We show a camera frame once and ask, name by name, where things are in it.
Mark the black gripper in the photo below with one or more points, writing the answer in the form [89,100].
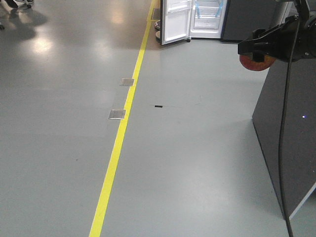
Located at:
[293,40]

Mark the red yellow apple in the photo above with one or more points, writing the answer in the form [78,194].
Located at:
[248,63]

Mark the fridge door white inside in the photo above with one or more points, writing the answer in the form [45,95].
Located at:
[175,19]

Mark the grey fridge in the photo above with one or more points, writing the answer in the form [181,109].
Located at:
[235,20]

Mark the clear crisper drawer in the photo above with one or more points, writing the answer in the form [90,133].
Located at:
[206,24]

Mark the metal floor plate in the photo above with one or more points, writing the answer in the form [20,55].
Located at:
[127,82]
[117,114]

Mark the chrome stanchion post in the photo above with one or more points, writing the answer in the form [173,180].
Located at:
[158,29]

